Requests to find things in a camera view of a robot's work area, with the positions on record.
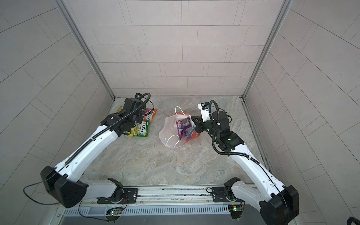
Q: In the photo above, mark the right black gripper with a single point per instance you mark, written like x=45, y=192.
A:
x=199, y=124

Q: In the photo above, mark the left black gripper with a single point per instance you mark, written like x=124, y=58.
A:
x=142, y=114

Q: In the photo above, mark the purple snack packet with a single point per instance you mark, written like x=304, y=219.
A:
x=184, y=127

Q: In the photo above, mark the pink Fox's candy packet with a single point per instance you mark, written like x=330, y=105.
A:
x=149, y=114

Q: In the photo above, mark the green Fox's candy packet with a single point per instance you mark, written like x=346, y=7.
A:
x=139, y=130

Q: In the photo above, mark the red white paper bag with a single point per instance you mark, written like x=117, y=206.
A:
x=169, y=133

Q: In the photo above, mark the yellow green chips packet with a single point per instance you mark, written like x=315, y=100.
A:
x=119, y=111

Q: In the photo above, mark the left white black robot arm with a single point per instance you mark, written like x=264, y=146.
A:
x=63, y=182

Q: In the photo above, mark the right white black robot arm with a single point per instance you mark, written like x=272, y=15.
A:
x=277, y=203

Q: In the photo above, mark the right circuit board with LED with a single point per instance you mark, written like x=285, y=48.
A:
x=236, y=209

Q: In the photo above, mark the circuit board with led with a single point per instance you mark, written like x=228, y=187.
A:
x=114, y=211
x=236, y=209

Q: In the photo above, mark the left circuit board with LED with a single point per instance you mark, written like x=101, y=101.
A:
x=114, y=211

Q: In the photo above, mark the white ventilation grille strip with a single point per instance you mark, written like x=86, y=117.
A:
x=151, y=210

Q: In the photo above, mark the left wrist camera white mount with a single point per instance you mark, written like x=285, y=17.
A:
x=138, y=96

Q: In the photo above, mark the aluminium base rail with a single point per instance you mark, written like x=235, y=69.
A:
x=174, y=194

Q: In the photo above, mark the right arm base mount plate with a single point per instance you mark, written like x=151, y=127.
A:
x=219, y=195

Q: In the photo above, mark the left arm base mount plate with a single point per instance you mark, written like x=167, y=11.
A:
x=124, y=196

